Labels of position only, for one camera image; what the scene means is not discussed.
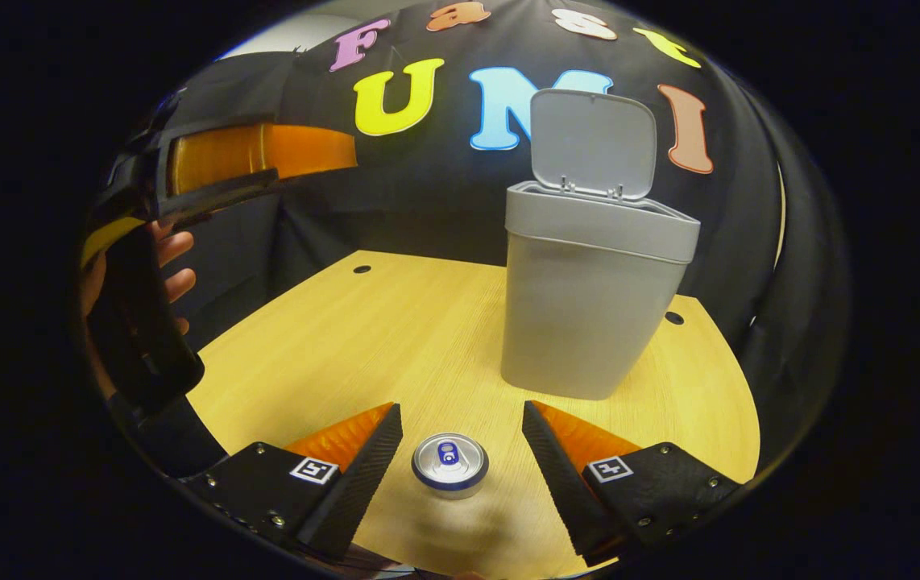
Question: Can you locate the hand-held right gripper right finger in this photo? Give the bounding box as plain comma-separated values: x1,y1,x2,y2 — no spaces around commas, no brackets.
522,400,743,567

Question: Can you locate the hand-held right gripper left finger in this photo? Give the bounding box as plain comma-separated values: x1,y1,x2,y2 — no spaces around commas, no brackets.
184,403,404,562

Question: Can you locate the silver blue pop can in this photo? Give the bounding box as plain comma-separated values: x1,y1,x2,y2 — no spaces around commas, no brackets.
412,433,490,500

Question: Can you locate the white desktop garbage bin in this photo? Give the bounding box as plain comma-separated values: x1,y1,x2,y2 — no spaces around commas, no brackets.
500,89,701,401

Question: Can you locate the wooden desktop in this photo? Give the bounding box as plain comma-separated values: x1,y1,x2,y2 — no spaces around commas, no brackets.
186,250,760,580

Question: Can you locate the black backdrop cloth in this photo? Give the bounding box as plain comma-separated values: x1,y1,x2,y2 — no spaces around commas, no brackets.
77,0,852,484

